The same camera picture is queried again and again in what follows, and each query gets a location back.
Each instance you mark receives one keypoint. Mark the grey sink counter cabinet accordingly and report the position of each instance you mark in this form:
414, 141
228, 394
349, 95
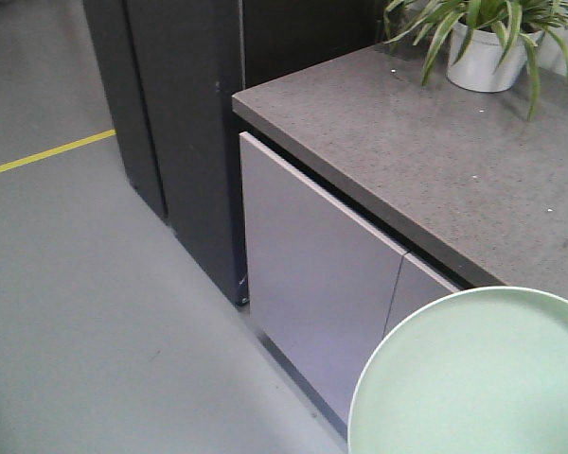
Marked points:
367, 196

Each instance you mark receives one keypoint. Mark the white plant pot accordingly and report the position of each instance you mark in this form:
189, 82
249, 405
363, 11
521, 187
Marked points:
479, 62

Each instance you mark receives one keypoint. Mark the light green round plate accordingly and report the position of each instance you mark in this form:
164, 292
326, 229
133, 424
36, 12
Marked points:
479, 371

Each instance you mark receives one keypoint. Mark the dark tall cabinet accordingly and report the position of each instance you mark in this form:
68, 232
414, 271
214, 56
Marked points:
169, 71

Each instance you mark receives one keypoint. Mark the green potted plant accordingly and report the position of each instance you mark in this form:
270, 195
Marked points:
435, 21

